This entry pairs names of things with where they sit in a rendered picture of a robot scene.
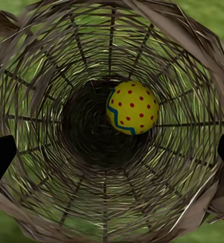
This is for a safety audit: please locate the easter egg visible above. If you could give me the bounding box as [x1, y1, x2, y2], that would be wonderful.
[106, 80, 160, 135]

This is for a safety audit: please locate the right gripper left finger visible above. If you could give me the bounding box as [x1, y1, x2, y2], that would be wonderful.
[0, 135, 17, 180]

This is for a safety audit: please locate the wicker basket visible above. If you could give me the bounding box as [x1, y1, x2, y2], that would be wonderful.
[0, 0, 224, 243]

